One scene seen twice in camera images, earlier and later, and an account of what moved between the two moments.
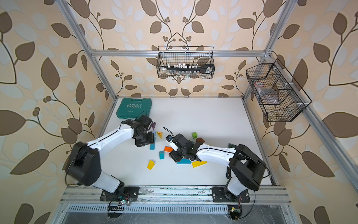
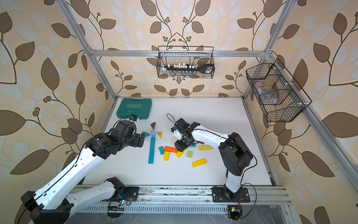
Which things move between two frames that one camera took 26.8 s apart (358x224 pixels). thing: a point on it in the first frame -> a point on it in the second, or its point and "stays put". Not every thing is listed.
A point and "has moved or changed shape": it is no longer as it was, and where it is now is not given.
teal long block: [184, 161] -> [151, 153]
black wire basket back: [185, 62] stays put
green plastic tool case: [133, 108] stays put
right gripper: [174, 156] -> [179, 146]
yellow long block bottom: [196, 164] stays put
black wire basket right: [278, 100] stays put
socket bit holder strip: [208, 68] stays put
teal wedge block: [161, 155] has moved or changed shape
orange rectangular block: [168, 149] stays put
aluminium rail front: [175, 195] stays put
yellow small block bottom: [151, 164] -> [166, 156]
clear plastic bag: [267, 95] stays put
